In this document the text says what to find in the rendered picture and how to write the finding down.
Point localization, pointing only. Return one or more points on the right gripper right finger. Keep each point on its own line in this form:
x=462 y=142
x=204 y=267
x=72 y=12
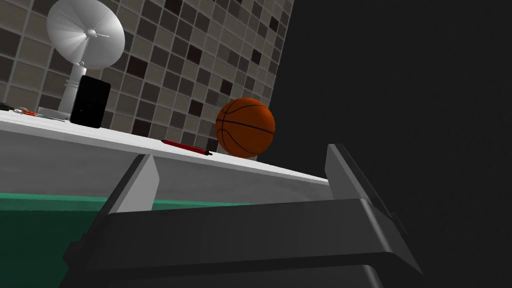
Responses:
x=348 y=176

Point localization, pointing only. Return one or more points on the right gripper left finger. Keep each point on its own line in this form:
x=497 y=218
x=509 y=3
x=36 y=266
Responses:
x=136 y=188

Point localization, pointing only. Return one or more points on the red pen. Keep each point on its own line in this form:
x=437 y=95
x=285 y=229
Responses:
x=186 y=147

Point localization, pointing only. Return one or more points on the white table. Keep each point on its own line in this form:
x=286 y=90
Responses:
x=60 y=160

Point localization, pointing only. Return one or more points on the black rectangular box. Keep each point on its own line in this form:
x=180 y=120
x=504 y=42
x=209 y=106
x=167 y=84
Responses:
x=90 y=101

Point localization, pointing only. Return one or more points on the orange basketball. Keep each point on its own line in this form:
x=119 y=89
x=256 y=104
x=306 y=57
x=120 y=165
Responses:
x=244 y=128

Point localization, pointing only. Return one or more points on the white desk fan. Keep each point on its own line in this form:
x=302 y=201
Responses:
x=82 y=48

